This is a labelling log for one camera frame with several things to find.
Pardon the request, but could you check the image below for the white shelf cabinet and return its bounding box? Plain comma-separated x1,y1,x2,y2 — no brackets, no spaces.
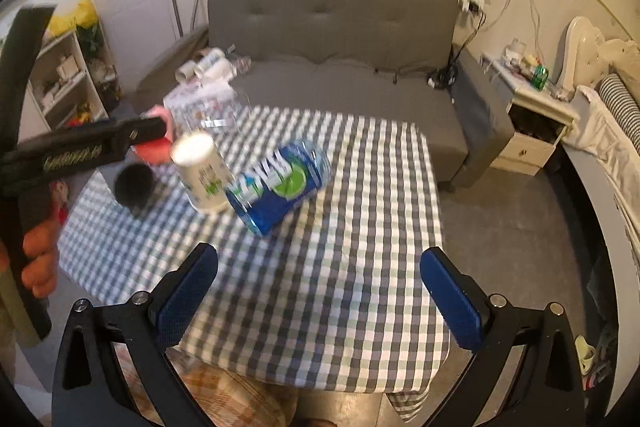
18,30,108,140

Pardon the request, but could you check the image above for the white bed headboard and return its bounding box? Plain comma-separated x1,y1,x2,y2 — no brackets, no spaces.
555,16,639,100

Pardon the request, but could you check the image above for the green can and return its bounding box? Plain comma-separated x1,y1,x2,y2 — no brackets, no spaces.
530,64,549,91

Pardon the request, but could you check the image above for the black cable on sofa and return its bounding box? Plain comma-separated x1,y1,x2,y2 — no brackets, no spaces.
372,8,487,91

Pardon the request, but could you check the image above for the grey sofa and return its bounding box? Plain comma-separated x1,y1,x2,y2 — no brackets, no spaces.
132,0,514,188

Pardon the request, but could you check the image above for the white paper cup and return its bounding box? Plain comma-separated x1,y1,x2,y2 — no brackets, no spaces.
170,131,232,215

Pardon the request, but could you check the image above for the person's left hand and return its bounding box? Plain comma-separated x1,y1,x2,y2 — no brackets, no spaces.
21,204,61,299

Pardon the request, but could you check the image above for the plaid orange cloth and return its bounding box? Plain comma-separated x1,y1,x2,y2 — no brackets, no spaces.
114,340,302,427

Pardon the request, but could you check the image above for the blue printed plastic cup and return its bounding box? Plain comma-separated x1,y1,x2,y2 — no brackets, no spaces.
224,139,330,236

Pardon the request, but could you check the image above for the white bedside table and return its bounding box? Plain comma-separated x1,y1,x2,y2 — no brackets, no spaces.
480,54,579,176

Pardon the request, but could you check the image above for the clear printed plastic cup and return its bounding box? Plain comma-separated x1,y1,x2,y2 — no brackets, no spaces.
163,81,250,135

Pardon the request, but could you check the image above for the checked tablecloth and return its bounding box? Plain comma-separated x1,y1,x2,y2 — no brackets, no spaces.
58,106,450,421

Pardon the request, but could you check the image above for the striped pillow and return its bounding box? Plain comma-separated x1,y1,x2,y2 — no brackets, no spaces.
597,74,640,150

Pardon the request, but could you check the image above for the yellow plastic bag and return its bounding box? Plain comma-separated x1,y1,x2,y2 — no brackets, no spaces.
47,0,99,37

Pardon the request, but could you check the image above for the clear plastic bottle on sofa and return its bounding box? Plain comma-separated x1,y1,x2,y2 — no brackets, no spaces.
227,44,253,76

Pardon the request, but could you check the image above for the pink hexagonal cup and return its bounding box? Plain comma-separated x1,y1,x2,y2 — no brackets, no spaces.
134,105,175,165

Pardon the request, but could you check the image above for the grey cup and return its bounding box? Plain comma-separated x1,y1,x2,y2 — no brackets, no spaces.
113,162,155,211

